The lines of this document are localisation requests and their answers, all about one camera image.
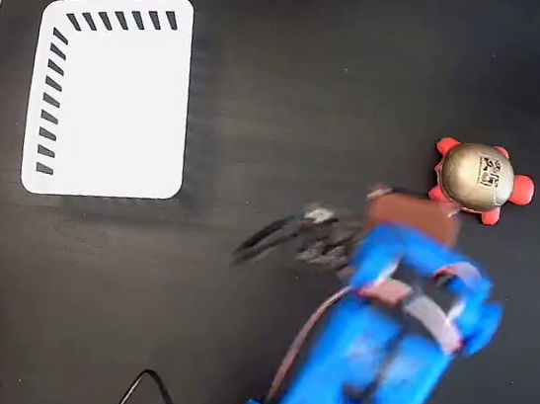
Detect red turtle toy gold shell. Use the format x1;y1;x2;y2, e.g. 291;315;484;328
424;135;540;231

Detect white rectangular tray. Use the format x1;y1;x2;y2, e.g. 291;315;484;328
17;0;208;214

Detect small camera circuit board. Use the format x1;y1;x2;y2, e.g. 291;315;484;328
290;201;365;275

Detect black cable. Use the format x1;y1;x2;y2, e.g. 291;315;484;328
111;192;319;404

